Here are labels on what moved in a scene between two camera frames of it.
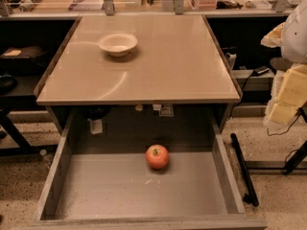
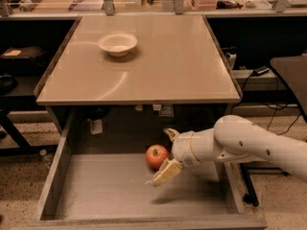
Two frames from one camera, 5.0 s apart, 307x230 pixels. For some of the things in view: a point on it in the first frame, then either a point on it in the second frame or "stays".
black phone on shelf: x=260 y=70 stays
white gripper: x=295 y=38 → x=181 y=149
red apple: x=156 y=155 stays
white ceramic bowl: x=117 y=45 stays
